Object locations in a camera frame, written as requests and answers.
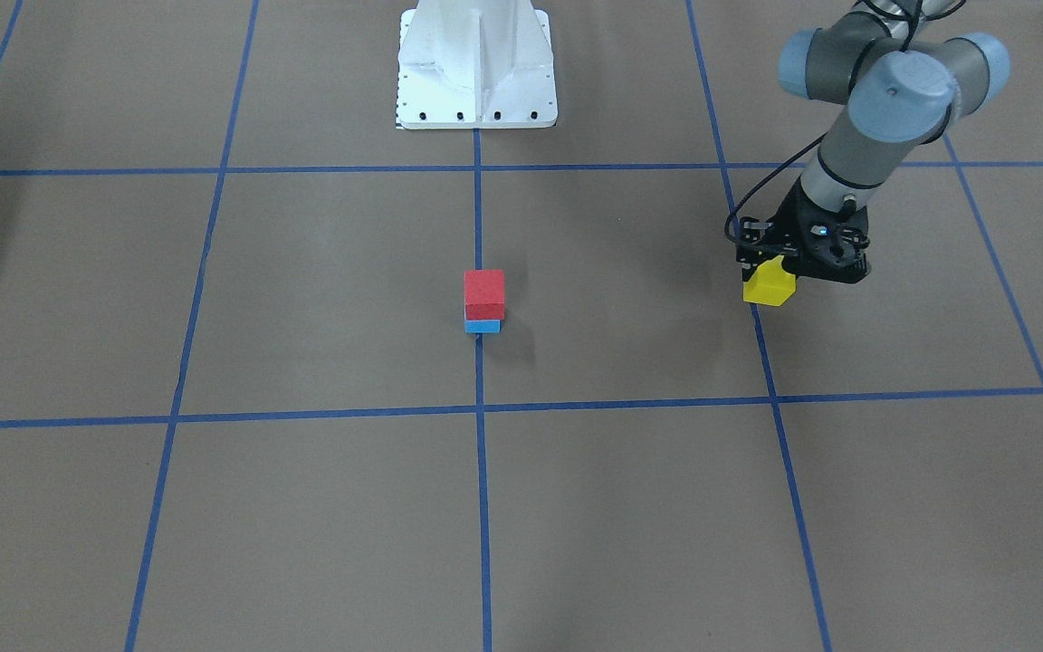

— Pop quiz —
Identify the blue wooden cube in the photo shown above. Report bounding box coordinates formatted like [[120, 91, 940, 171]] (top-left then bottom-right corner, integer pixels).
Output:
[[464, 319, 503, 334]]

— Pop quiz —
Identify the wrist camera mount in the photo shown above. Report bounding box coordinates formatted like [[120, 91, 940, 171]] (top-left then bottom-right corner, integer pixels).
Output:
[[723, 214, 783, 269]]

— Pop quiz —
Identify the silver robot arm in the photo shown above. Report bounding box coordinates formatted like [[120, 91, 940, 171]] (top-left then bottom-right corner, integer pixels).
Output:
[[756, 1, 1011, 284]]

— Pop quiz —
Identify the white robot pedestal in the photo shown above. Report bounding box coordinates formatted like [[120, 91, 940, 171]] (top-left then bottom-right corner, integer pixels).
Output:
[[395, 1, 559, 129]]

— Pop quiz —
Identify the red wooden cube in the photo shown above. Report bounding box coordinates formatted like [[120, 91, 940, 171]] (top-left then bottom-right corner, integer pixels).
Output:
[[463, 269, 506, 321]]

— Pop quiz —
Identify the yellow wooden cube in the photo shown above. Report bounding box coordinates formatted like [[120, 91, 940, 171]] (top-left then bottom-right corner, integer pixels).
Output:
[[742, 255, 798, 308]]

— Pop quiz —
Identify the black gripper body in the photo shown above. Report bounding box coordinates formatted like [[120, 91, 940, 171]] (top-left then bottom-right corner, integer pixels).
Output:
[[770, 183, 870, 284]]

